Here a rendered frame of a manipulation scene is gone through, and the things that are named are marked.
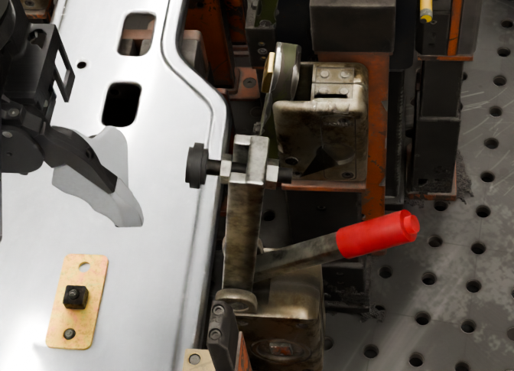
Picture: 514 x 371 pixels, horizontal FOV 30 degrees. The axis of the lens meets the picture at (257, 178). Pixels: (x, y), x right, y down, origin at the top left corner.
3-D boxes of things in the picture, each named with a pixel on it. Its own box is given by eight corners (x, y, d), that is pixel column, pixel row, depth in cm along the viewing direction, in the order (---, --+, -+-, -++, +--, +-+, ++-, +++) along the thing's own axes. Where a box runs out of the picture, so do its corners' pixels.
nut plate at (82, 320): (66, 255, 81) (62, 248, 80) (109, 256, 80) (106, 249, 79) (43, 347, 76) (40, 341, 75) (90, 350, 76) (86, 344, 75)
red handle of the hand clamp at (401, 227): (224, 245, 72) (406, 188, 63) (242, 257, 73) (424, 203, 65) (218, 295, 70) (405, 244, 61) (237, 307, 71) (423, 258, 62)
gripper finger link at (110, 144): (179, 156, 69) (80, 89, 63) (167, 227, 66) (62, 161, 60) (149, 170, 71) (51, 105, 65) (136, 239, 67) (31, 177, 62)
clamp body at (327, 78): (288, 249, 114) (260, 39, 83) (386, 253, 112) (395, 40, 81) (282, 320, 109) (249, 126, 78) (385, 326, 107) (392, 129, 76)
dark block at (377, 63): (329, 217, 115) (312, -41, 80) (387, 219, 114) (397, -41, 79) (326, 254, 112) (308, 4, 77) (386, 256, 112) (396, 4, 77)
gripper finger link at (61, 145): (132, 168, 63) (25, 98, 58) (128, 187, 62) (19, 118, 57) (86, 190, 65) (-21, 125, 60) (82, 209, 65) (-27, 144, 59)
